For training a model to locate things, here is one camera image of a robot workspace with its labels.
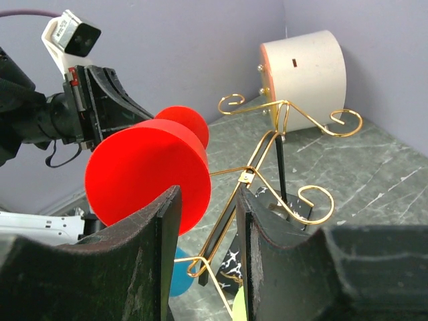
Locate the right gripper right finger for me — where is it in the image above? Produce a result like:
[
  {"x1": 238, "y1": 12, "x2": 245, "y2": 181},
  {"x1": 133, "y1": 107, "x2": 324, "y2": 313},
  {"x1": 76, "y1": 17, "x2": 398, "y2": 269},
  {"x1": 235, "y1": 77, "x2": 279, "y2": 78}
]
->
[{"x1": 236, "y1": 188, "x2": 427, "y2": 320}]

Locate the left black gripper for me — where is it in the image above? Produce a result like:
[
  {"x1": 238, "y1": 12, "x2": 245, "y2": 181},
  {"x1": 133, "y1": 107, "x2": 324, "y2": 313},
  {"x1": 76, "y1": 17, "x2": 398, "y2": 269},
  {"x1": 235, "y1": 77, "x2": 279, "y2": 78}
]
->
[{"x1": 46, "y1": 65, "x2": 154, "y2": 150}]

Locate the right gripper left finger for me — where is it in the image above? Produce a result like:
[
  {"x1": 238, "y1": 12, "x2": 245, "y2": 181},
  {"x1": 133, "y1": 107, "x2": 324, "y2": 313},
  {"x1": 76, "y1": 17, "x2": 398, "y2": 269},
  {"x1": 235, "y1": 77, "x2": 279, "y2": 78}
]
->
[{"x1": 1, "y1": 186, "x2": 182, "y2": 320}]

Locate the red plastic wine glass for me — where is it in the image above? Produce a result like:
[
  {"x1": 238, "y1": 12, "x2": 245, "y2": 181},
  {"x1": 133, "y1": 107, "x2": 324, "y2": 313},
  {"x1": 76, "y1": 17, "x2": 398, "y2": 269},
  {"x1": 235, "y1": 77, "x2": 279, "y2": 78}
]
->
[{"x1": 84, "y1": 106, "x2": 211, "y2": 235}]

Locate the green plastic wine glass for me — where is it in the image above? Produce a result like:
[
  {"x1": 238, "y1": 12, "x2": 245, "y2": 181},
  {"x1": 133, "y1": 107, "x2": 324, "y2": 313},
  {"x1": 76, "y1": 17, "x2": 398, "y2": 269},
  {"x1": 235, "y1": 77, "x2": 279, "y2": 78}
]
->
[{"x1": 232, "y1": 286, "x2": 247, "y2": 321}]

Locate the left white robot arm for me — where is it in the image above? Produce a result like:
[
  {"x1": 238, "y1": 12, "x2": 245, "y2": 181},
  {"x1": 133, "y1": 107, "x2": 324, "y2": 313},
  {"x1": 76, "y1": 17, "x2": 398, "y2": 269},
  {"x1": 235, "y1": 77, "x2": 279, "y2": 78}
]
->
[{"x1": 1, "y1": 51, "x2": 154, "y2": 245}]

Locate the blue plastic wine glass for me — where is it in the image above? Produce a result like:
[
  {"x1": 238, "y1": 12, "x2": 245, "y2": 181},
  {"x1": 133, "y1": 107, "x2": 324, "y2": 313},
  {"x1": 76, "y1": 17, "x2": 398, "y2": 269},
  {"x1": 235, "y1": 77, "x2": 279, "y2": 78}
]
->
[{"x1": 169, "y1": 261, "x2": 194, "y2": 298}]

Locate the round beige drawer cabinet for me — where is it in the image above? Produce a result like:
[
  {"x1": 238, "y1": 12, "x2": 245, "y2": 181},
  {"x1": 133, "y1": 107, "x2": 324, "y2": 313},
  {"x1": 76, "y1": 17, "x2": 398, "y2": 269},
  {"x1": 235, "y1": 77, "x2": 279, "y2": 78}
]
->
[{"x1": 258, "y1": 30, "x2": 346, "y2": 125}]

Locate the gold wire wine glass rack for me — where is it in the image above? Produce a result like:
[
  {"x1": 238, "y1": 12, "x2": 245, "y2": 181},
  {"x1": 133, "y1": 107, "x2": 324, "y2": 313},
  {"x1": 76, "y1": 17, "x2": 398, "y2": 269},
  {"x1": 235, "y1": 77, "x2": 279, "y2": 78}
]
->
[{"x1": 173, "y1": 94, "x2": 364, "y2": 317}]

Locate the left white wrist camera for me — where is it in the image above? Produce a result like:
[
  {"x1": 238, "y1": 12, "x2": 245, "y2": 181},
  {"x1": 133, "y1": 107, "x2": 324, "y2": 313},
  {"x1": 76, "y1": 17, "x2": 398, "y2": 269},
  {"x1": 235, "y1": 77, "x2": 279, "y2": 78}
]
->
[{"x1": 41, "y1": 9, "x2": 102, "y2": 80}]

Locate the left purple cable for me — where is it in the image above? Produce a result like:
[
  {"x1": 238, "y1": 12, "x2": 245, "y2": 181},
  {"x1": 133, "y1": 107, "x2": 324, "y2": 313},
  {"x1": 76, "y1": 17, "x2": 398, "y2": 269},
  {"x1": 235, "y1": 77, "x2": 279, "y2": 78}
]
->
[{"x1": 0, "y1": 9, "x2": 63, "y2": 19}]

